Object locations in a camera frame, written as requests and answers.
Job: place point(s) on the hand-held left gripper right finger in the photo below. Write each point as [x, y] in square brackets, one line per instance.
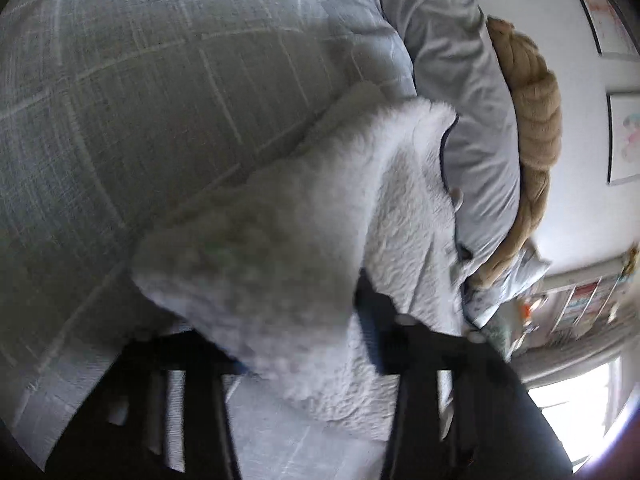
[375, 330]

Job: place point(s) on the framed wall picture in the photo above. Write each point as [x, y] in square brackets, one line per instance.
[625, 135]
[600, 10]

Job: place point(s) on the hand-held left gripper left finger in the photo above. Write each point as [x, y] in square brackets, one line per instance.
[135, 410]

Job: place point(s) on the white printed pillow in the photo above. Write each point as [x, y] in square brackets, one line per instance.
[520, 270]

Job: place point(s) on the light blue checked duvet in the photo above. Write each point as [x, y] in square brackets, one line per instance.
[150, 110]

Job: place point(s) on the window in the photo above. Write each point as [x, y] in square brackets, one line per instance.
[575, 410]

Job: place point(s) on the cluttered shelf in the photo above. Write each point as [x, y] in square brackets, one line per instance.
[580, 305]

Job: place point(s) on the white fleece zip jacket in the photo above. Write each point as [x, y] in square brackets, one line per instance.
[300, 240]

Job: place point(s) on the grey pillow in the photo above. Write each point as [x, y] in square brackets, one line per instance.
[465, 85]

